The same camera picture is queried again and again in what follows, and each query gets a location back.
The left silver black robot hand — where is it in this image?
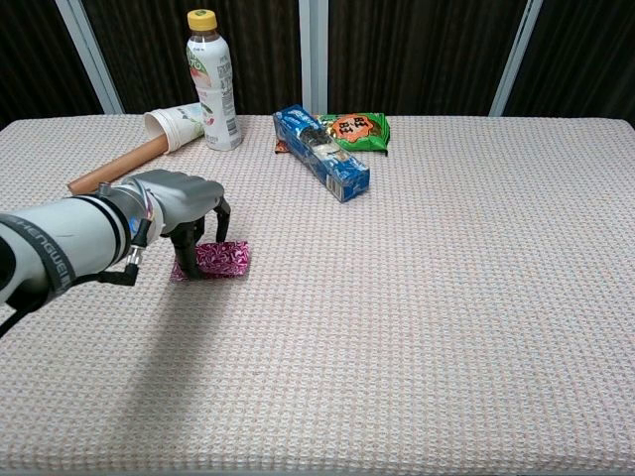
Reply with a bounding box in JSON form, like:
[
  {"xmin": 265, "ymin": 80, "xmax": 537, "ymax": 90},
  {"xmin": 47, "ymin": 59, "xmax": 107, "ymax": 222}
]
[{"xmin": 121, "ymin": 169, "xmax": 232, "ymax": 282}]

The magenta candy packet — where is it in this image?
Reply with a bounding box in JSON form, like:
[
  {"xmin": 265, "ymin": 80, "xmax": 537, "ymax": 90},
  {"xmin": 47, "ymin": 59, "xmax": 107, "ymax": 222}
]
[
  {"xmin": 192, "ymin": 240, "xmax": 252, "ymax": 277},
  {"xmin": 169, "ymin": 260, "xmax": 249, "ymax": 284}
]

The white paper cup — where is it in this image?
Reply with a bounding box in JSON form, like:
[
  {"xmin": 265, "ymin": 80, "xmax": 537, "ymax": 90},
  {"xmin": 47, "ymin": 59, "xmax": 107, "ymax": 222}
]
[{"xmin": 143, "ymin": 102, "xmax": 206, "ymax": 155}]

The brown cardboard tube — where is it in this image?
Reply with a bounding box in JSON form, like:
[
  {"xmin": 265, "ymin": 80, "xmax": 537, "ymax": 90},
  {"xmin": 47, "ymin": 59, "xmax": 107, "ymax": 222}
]
[{"xmin": 66, "ymin": 136, "xmax": 169, "ymax": 197}]

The white drink bottle yellow cap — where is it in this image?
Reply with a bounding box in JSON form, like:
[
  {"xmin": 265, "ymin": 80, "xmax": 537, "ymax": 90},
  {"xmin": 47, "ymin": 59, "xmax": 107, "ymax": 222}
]
[{"xmin": 186, "ymin": 8, "xmax": 243, "ymax": 153}]

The blue cookie box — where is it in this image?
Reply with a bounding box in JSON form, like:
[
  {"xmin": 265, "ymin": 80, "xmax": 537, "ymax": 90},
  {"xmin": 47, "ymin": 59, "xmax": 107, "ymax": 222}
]
[{"xmin": 272, "ymin": 103, "xmax": 371, "ymax": 203}]

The dark ribbed partition panel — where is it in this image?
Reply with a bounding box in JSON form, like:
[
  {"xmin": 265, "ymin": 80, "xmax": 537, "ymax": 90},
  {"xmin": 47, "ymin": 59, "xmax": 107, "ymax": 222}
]
[
  {"xmin": 326, "ymin": 0, "xmax": 527, "ymax": 118},
  {"xmin": 505, "ymin": 0, "xmax": 635, "ymax": 140},
  {"xmin": 81, "ymin": 0, "xmax": 304, "ymax": 116},
  {"xmin": 0, "ymin": 0, "xmax": 105, "ymax": 130}
]

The green snack bag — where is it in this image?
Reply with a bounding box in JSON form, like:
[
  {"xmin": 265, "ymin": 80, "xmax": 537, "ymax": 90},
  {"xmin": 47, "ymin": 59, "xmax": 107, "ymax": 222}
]
[{"xmin": 315, "ymin": 112, "xmax": 391, "ymax": 158}]

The pink waffle-weave tablecloth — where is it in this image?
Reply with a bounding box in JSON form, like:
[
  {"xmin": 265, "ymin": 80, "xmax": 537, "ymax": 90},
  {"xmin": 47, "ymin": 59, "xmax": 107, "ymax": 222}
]
[{"xmin": 0, "ymin": 113, "xmax": 635, "ymax": 472}]

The white partition post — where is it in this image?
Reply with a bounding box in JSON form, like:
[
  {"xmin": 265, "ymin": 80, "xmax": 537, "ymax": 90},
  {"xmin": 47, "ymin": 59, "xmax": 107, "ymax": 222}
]
[
  {"xmin": 488, "ymin": 0, "xmax": 545, "ymax": 118},
  {"xmin": 54, "ymin": 0, "xmax": 125, "ymax": 115},
  {"xmin": 299, "ymin": 0, "xmax": 329, "ymax": 116}
]

